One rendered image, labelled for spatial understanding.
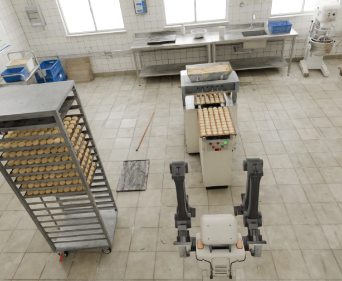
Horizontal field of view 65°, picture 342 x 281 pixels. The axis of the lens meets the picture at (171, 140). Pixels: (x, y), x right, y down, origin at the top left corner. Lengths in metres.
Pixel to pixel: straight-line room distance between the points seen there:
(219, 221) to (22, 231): 2.81
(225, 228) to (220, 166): 1.77
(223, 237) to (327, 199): 2.34
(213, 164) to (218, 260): 1.75
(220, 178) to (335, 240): 1.35
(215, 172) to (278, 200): 0.84
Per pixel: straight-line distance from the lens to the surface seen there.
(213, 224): 1.61
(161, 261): 3.09
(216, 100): 3.61
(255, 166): 1.59
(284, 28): 6.36
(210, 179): 3.45
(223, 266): 1.75
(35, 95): 2.34
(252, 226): 1.77
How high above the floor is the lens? 2.69
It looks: 37 degrees down
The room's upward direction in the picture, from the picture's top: 7 degrees counter-clockwise
